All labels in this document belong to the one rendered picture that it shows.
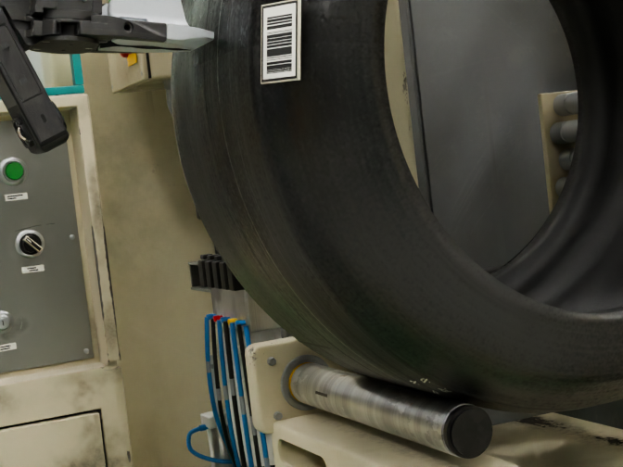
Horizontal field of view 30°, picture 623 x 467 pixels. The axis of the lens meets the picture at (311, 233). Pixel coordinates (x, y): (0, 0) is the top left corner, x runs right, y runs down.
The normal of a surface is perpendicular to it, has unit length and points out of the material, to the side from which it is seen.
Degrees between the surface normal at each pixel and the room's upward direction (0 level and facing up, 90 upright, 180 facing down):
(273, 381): 90
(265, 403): 90
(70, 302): 90
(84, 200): 90
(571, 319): 100
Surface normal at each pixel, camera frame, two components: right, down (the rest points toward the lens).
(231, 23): -0.91, -0.09
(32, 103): 0.43, 0.00
